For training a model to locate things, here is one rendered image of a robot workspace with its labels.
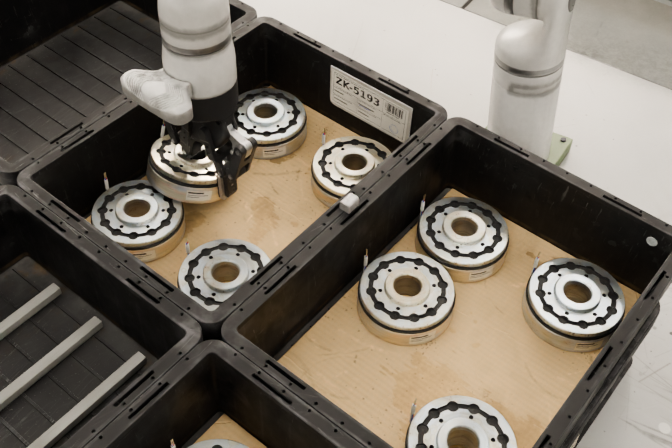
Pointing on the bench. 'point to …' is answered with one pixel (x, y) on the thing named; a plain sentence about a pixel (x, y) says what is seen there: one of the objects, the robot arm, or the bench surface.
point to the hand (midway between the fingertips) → (211, 174)
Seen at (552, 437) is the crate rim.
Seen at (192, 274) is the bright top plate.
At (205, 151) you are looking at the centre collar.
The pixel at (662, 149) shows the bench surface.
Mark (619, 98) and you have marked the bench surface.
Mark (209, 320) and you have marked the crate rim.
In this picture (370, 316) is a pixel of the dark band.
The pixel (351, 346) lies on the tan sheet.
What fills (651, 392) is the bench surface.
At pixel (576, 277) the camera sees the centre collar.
